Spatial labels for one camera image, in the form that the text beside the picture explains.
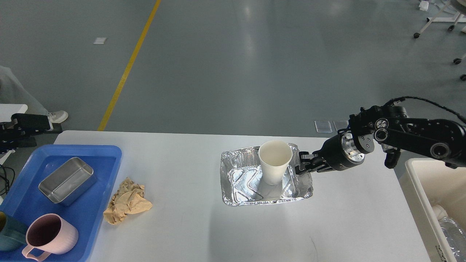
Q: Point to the blue plastic tray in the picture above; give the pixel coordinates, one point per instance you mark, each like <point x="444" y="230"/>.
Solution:
<point x="25" y="202"/>

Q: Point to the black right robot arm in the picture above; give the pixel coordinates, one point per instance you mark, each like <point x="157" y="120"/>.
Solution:
<point x="390" y="127"/>

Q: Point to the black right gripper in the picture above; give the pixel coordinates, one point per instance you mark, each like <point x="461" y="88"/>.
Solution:
<point x="338" y="153"/>

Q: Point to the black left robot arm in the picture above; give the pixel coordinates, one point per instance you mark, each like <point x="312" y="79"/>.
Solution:
<point x="19" y="131"/>

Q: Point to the beige waste bin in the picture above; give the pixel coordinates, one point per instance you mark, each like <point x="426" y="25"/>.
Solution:
<point x="434" y="191"/>

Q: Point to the small steel tray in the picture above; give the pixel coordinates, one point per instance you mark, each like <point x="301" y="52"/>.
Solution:
<point x="68" y="182"/>

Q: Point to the white side table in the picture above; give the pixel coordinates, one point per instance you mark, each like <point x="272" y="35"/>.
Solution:
<point x="6" y="111"/>

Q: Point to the clear floor plate left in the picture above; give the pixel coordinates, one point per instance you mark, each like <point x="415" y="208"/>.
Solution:
<point x="323" y="126"/>

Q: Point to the person's leg in grey trousers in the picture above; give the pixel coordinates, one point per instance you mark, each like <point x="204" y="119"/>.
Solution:
<point x="12" y="92"/>

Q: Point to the white rolling stand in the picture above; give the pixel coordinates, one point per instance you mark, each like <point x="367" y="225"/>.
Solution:
<point x="458" y="17"/>

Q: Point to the teal mug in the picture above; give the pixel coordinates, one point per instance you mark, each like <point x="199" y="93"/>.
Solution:
<point x="12" y="233"/>

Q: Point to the clear floor plate right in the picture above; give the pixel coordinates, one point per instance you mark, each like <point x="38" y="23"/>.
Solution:
<point x="340" y="125"/>

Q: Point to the clear floor plate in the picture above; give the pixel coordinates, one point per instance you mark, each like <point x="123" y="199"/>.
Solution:
<point x="340" y="125"/>
<point x="323" y="126"/>

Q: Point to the white paper cup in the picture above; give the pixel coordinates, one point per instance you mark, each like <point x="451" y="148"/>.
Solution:
<point x="274" y="156"/>

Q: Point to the pink ribbed mug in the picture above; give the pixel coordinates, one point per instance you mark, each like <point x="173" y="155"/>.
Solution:
<point x="48" y="235"/>

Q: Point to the white sneaker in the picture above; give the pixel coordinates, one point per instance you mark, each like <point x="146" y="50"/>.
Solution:
<point x="57" y="117"/>

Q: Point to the brown paper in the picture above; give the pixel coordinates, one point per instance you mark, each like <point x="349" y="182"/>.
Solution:
<point x="128" y="199"/>

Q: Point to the clear plastic bottle in bin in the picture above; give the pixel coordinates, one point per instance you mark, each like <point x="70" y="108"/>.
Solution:
<point x="453" y="233"/>

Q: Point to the aluminium foil tray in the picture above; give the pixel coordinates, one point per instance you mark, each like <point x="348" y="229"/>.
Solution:
<point x="241" y="180"/>

